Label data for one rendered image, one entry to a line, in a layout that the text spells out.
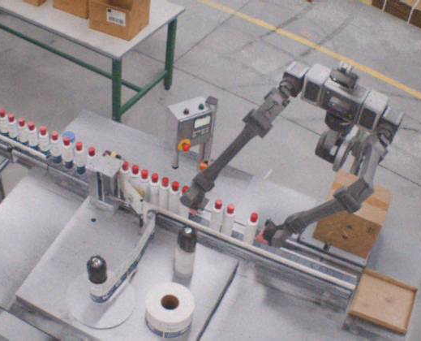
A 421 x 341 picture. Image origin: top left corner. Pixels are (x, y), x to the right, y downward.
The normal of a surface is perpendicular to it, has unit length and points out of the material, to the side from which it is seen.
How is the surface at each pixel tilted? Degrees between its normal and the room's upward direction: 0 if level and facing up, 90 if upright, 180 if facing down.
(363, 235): 90
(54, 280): 0
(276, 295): 0
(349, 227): 90
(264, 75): 0
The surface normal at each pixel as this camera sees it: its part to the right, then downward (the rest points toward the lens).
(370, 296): 0.10, -0.69
